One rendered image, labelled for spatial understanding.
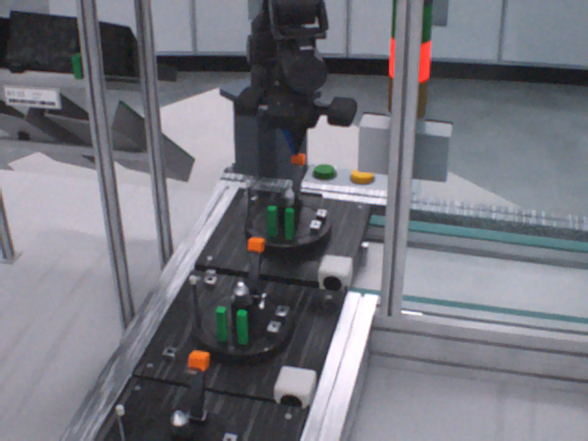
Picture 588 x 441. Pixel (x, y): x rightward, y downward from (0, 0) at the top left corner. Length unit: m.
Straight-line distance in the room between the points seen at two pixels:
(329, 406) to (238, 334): 0.15
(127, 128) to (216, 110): 0.78
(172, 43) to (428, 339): 3.43
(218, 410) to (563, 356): 0.50
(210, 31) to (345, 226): 3.12
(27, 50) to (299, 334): 0.54
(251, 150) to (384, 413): 0.66
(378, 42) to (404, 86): 3.34
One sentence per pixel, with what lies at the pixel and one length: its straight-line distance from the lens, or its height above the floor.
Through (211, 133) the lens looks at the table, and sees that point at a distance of 1.92.
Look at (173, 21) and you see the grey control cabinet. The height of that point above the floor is 0.30.
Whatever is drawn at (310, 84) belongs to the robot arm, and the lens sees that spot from 1.19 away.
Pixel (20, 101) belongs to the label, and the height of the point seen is 1.27.
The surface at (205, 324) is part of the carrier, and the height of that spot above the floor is 0.99.
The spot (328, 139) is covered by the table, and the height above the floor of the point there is 0.86.
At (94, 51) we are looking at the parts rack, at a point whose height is 1.35.
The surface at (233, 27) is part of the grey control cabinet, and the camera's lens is 4.38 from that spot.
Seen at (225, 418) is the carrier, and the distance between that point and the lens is 1.01.
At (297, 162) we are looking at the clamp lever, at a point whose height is 1.06.
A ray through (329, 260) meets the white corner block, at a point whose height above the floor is 0.99.
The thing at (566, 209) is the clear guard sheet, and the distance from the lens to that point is 1.10.
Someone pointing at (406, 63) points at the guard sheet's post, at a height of 1.34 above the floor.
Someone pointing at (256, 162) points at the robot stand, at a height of 0.93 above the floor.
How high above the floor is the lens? 1.72
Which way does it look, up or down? 33 degrees down
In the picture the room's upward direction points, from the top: straight up
